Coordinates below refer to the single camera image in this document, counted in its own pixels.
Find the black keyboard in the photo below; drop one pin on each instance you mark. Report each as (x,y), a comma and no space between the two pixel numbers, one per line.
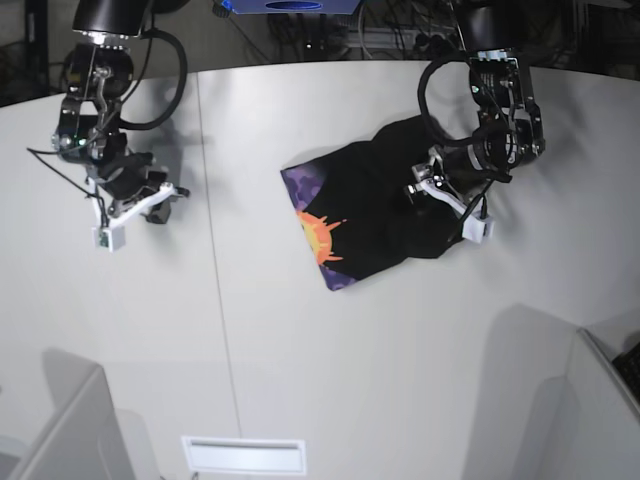
(628,367)

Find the black T-shirt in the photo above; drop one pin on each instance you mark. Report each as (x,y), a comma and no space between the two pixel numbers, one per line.
(355,212)

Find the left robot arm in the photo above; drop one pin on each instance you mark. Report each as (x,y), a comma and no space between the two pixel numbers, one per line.
(510,132)

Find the white right partition panel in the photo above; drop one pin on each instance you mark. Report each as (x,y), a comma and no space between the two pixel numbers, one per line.
(551,404)

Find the blue box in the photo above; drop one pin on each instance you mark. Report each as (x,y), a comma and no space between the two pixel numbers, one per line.
(255,7)

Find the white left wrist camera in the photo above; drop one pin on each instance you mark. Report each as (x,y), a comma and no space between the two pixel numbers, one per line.
(474,223)

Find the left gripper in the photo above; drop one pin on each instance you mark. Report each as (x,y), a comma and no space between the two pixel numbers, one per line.
(463,171)

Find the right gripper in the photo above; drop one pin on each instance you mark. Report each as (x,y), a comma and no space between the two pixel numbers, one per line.
(129,176)

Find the white table slot plate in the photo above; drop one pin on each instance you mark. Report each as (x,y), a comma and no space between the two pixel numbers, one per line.
(257,457)

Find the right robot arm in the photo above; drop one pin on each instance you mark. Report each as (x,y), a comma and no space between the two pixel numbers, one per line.
(91,131)

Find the white partition panel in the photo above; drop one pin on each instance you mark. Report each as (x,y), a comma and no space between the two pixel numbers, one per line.
(551,404)
(87,436)

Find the white left partition panel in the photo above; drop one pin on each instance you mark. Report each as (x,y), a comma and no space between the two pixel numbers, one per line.
(87,436)

